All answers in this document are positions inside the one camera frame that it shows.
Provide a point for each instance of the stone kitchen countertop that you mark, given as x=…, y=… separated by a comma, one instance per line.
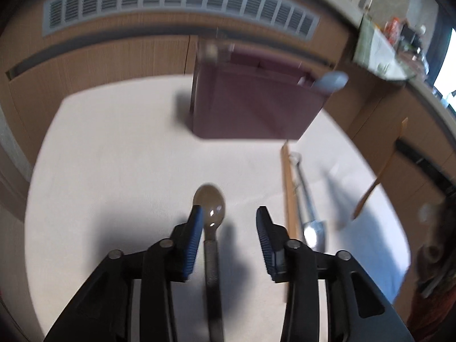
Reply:
x=347, y=5

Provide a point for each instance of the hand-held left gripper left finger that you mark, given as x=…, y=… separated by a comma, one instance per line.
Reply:
x=187, y=249

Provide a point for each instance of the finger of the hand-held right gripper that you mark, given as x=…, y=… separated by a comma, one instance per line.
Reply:
x=431, y=171

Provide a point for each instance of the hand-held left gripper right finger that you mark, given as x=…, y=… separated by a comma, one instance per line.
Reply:
x=267, y=245

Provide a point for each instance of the purple plastic utensil holder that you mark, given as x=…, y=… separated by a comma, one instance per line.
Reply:
x=249, y=107

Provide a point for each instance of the green checked towel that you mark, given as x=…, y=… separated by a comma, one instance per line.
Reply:
x=377, y=50

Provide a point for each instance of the black utensil rack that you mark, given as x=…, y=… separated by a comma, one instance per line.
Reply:
x=413, y=37

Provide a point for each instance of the grey rice paddle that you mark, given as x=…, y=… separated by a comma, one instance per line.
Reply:
x=331, y=81

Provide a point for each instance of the white tablecloth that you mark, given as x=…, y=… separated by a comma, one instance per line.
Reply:
x=124, y=149

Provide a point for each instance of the brown translucent spoon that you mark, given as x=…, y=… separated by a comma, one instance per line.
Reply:
x=210, y=203

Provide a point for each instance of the window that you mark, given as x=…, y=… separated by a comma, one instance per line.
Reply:
x=445, y=71

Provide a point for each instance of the person's right forearm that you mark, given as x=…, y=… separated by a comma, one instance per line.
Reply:
x=434, y=306

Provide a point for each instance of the red plastic bottle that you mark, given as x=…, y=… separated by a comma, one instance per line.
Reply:
x=393, y=28

